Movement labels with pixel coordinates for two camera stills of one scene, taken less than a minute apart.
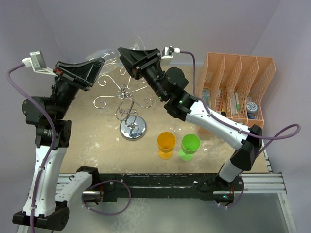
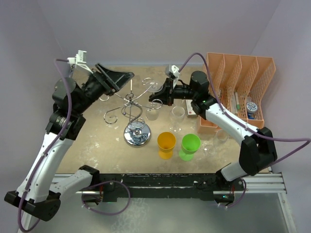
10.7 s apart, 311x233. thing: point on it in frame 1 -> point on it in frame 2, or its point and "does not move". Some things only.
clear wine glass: x=111 y=56 -> x=152 y=113
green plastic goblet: x=190 y=144 does not move
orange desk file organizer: x=231 y=86 does not move
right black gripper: x=129 y=58 -> x=164 y=94
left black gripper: x=83 y=74 -> x=116 y=79
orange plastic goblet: x=166 y=142 does not move
